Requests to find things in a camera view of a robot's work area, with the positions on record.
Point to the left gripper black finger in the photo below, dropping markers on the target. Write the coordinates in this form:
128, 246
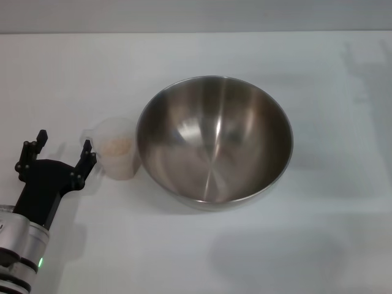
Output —
30, 153
87, 159

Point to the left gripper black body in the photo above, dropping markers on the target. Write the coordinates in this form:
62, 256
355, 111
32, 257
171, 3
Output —
43, 190

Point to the clear plastic measuring cup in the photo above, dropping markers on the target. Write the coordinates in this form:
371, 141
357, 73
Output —
118, 168

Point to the white rice grains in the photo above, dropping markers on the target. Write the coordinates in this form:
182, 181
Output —
118, 147

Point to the stainless steel mixing bowl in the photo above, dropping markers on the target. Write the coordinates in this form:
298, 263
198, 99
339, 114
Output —
214, 144

